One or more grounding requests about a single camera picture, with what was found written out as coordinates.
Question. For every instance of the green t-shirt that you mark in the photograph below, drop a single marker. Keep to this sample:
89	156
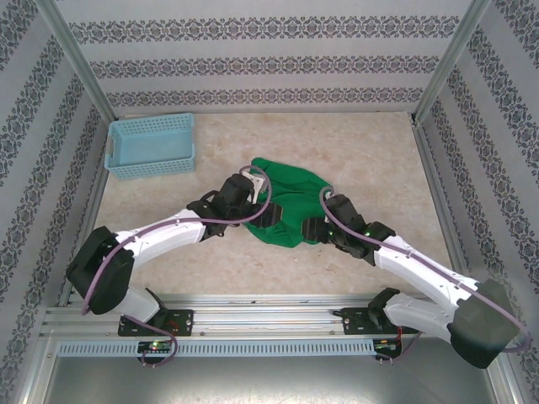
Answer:
295	189

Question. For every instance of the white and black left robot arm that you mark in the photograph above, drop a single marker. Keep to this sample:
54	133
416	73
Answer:
160	235

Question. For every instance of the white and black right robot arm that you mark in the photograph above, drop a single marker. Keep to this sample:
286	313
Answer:
421	269

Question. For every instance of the light blue plastic basket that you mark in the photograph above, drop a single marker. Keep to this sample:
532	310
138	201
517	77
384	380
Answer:
147	147

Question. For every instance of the grey metal sheet panel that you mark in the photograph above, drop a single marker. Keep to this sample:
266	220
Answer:
269	383

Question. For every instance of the small circuit board green light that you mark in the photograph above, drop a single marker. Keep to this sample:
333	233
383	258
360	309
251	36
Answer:
153	346

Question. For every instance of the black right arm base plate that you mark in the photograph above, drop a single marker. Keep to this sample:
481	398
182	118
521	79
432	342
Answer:
353	322

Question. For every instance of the aluminium table side rail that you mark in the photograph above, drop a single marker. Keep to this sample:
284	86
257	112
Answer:
438	189
93	202

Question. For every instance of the long aluminium mounting rail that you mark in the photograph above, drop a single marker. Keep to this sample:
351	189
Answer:
261	320

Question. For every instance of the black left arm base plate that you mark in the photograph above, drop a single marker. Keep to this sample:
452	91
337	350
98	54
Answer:
183	317

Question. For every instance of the aluminium frame post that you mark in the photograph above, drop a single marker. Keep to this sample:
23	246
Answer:
76	54
455	54

